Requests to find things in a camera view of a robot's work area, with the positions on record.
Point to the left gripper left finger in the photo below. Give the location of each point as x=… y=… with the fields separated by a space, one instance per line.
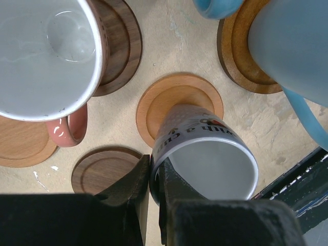
x=115 y=216

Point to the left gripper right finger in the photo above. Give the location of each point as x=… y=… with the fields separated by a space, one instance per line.
x=187 y=218

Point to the dark brown coaster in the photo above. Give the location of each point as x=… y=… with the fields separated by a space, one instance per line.
x=102 y=167

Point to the grey blue mug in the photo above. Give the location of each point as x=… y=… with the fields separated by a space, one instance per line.
x=206 y=153

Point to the light wood coaster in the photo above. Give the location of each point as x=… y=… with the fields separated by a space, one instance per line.
x=24 y=144

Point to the orange terracotta coaster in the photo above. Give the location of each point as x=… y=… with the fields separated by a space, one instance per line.
x=170 y=90

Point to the brown red mug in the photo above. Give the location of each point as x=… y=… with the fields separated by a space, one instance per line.
x=53 y=57

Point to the dark walnut coaster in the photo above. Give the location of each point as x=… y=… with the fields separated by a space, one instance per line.
x=122 y=40

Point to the light blue tall mug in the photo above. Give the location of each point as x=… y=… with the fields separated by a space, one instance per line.
x=288 y=41

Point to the teal mug white inside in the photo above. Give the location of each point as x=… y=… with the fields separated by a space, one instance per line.
x=217 y=9

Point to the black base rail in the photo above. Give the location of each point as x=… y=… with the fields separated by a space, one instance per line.
x=304 y=189

